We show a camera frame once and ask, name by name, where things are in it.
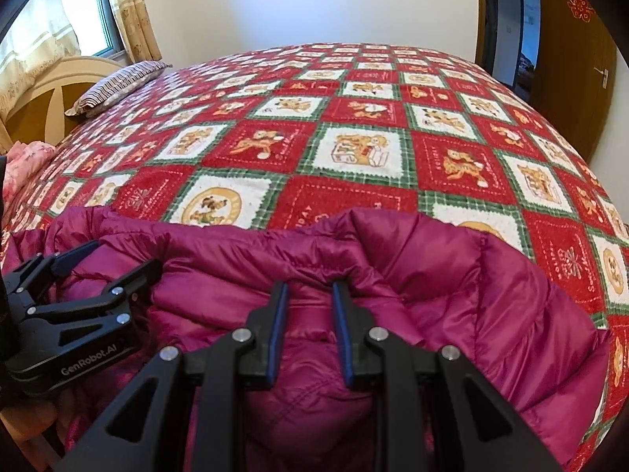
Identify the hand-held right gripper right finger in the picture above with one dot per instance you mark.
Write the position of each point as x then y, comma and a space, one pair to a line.
344, 334

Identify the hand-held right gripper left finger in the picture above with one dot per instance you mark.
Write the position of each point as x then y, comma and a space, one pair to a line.
277, 334

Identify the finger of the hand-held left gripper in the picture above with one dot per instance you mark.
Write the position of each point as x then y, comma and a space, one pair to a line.
73, 256
142, 275

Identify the purple down jacket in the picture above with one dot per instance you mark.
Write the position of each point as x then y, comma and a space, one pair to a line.
442, 305

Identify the pink folded blanket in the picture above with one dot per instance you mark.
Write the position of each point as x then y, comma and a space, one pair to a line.
24, 157

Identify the striped pillow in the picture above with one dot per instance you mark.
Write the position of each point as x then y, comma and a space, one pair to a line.
113, 86

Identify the cream wooden bed headboard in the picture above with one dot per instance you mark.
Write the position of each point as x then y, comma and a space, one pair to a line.
73, 66

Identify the wide beige sheer curtain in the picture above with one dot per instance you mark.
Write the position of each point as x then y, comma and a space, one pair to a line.
34, 34

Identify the red printed bedspread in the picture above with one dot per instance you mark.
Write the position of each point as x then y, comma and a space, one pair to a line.
344, 108

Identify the dark framed window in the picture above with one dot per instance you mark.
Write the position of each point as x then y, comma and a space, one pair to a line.
88, 5

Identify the narrow beige curtain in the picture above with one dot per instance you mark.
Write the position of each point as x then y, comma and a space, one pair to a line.
132, 10

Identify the brown wooden door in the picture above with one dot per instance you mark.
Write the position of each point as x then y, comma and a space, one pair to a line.
565, 59

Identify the red paper door decoration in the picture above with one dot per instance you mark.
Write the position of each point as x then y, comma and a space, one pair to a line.
580, 5

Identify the brown door frame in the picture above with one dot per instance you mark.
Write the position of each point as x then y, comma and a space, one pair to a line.
480, 10

